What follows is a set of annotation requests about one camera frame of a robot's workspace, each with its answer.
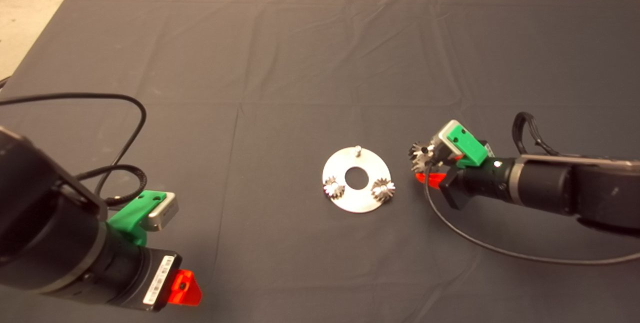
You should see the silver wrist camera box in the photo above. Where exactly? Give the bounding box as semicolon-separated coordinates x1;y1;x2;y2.
431;119;463;159
147;192;179;232

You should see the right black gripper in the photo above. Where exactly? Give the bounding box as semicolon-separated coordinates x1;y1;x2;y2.
415;140;522;211

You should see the right wrist camera black cable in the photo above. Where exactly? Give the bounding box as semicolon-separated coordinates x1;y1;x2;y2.
423;160;640;266

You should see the left green camera mount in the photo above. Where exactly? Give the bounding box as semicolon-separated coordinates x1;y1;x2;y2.
108;190;168;246

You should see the right arm braided black cable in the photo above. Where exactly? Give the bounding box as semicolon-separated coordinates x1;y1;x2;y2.
512;111;562;157

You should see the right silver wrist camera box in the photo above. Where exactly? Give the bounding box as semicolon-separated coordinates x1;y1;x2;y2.
431;119;463;159

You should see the right green camera mount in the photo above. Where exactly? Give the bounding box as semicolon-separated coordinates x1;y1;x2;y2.
446;128;488;168

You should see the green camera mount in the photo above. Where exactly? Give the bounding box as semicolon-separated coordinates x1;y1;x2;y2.
446;128;488;168
108;190;168;246

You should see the round metal plate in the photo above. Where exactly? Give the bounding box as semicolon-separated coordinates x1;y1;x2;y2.
322;146;392;214

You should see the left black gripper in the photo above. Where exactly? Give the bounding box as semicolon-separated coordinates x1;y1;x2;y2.
80;225;203;312

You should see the arm braided black cable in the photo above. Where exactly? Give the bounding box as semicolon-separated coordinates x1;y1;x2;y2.
512;111;562;157
75;164;149;206

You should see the large steel gear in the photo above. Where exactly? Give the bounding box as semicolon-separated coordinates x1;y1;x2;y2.
408;141;435;164

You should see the dark grey table cloth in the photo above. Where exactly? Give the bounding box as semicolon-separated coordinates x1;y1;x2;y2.
0;0;640;323

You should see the left arm braided black cable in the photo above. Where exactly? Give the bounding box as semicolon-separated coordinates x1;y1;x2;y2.
75;164;149;206

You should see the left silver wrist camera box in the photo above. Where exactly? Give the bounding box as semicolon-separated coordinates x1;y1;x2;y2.
147;192;179;232

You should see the small shiny steel gear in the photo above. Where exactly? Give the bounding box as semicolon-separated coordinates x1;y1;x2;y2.
372;178;397;203
324;176;347;200

